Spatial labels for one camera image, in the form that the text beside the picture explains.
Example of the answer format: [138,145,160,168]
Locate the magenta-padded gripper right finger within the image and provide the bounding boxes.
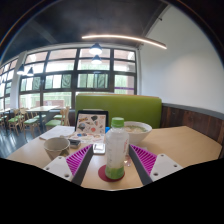
[128,143,184,187]

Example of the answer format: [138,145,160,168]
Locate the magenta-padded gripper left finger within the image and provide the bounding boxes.
[43,143,95,187]

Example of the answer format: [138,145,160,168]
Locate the green-capped clear drink bottle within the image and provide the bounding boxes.
[104,116,131,181]

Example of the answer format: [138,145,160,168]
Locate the beige ceramic cup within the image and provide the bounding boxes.
[43,136,72,161]

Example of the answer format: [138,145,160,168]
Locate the small dark box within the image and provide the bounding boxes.
[68,138,82,150]

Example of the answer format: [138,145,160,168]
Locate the white paper sheet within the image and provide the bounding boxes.
[39,125,76,141]

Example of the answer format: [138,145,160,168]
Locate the white ceramic bowl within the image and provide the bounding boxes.
[123,120,154,147]

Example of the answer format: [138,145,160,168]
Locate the flat round red coaster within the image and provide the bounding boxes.
[97,164,126,184]

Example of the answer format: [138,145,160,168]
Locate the small white flat device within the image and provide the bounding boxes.
[92,142,107,156]

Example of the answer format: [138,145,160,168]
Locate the green-seated wooden chairs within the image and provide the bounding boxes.
[0,106,72,138]

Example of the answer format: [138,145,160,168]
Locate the sticker-covered laptop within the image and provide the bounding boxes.
[66,109,110,145]

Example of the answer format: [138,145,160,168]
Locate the wooden dining table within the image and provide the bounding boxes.
[26,105,60,132]

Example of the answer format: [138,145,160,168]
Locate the green upholstered bench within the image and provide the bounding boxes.
[74,93,164,130]

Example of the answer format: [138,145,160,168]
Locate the large dark-framed window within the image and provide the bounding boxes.
[0,47,139,111]

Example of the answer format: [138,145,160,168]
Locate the dark pendant ceiling lamps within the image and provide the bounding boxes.
[0,42,104,84]

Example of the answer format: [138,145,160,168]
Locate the long curved ceiling light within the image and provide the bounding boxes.
[81,34,168,51]

